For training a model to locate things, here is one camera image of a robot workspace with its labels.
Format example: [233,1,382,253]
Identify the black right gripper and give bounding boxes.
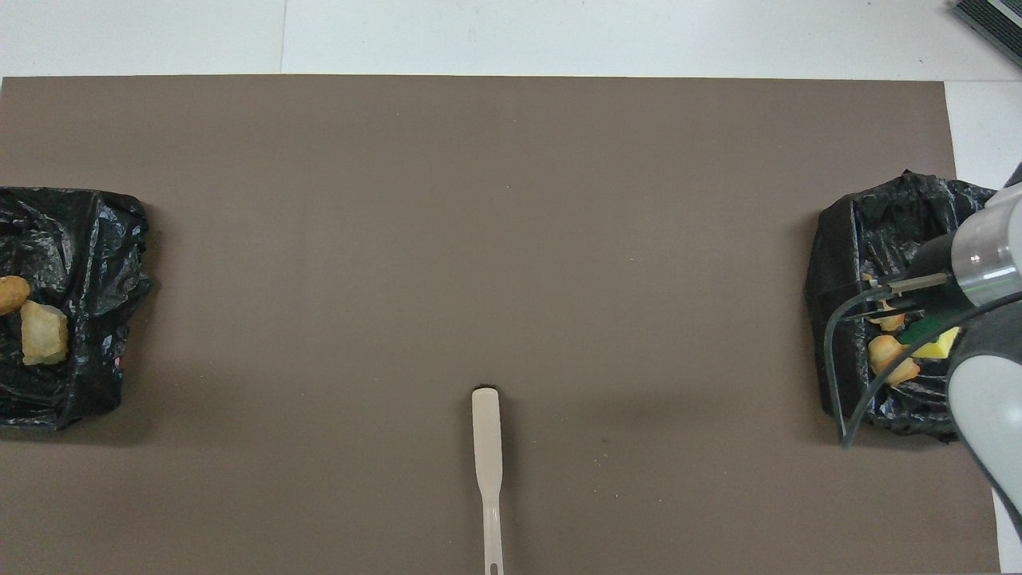
[845,232,976,323]

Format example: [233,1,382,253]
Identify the striped toy croissant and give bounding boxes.
[868,335,921,387]
[862,273,907,333]
[19,299,71,367]

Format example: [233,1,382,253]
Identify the green and yellow sponge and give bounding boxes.
[897,315,961,360]

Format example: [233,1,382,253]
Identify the beige hand brush black bristles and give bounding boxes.
[471,387,505,575]

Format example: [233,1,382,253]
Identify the brown toy bread roll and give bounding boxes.
[0,276,32,317]

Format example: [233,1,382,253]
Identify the black bag-lined bin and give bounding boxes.
[804,169,1022,442]
[0,186,153,432]

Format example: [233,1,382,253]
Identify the grey ridged panel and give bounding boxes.
[954,0,1022,66]

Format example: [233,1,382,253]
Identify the brown table mat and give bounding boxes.
[0,75,1001,575]

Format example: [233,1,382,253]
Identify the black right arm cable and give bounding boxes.
[822,286,1022,448]

